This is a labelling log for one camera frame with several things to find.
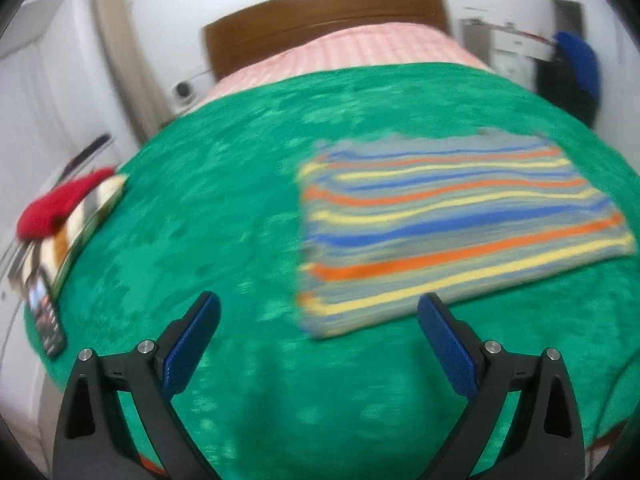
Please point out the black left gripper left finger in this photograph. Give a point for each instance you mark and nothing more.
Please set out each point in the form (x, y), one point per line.
(93, 440)

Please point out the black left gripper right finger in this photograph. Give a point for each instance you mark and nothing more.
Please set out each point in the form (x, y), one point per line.
(544, 440)

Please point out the striped knit sweater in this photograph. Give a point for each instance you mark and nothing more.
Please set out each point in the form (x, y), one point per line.
(389, 220)

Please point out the striped cream pillow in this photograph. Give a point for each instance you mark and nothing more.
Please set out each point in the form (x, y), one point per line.
(56, 254)

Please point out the red folded garment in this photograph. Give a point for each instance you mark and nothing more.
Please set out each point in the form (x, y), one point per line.
(45, 216)

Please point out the green patterned bedspread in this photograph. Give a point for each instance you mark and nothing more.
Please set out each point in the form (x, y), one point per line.
(212, 203)

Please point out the beige curtain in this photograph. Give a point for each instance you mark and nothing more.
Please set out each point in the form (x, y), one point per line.
(142, 98)

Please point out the blue and black bag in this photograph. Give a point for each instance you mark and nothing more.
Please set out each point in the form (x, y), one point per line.
(571, 78)

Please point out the white cabinet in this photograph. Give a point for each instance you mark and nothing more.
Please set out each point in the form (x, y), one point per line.
(512, 54)

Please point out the brown wooden headboard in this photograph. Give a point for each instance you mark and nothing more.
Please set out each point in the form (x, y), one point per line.
(251, 35)

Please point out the pink striped bed sheet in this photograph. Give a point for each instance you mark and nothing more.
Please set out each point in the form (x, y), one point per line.
(369, 45)

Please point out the white security camera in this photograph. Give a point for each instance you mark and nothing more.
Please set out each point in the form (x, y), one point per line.
(184, 94)

